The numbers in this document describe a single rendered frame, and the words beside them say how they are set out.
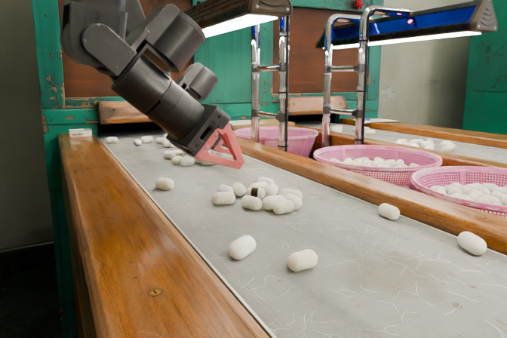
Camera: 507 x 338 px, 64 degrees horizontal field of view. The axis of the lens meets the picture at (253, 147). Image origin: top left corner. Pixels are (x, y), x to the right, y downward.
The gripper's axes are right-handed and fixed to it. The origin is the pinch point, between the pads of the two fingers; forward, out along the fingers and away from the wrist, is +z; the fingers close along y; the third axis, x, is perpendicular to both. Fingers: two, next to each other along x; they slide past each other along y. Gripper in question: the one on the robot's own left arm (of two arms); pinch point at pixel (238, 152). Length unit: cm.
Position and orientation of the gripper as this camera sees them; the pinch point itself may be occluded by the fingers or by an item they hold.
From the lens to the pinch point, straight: 96.8
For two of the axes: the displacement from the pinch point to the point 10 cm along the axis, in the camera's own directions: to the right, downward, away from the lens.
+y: -4.5, -1.4, 8.8
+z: 6.9, 5.7, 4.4
